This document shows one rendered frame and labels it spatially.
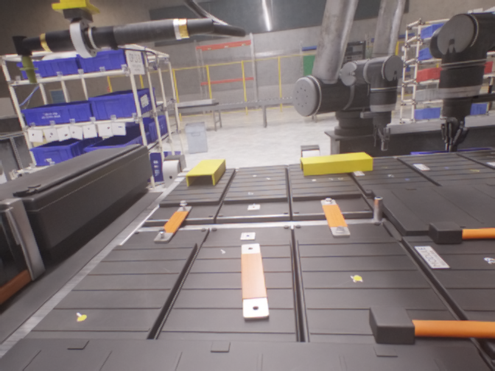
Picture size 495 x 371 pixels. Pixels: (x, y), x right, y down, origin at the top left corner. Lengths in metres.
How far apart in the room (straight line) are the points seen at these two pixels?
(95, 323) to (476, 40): 1.13
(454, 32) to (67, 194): 1.08
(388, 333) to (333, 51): 1.50
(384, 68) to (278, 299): 1.30
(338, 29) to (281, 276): 1.41
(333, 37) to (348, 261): 1.37
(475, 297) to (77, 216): 0.57
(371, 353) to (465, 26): 1.01
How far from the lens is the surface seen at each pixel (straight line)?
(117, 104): 3.05
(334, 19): 1.69
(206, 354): 0.31
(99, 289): 0.45
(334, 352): 0.30
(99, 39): 0.95
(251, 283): 0.38
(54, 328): 0.41
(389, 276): 0.41
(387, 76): 1.56
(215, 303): 0.37
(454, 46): 1.20
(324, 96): 1.72
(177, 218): 0.62
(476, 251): 0.50
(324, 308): 0.35
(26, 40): 1.04
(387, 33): 1.79
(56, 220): 0.58
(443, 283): 0.42
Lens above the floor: 1.22
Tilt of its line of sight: 19 degrees down
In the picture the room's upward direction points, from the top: 6 degrees counter-clockwise
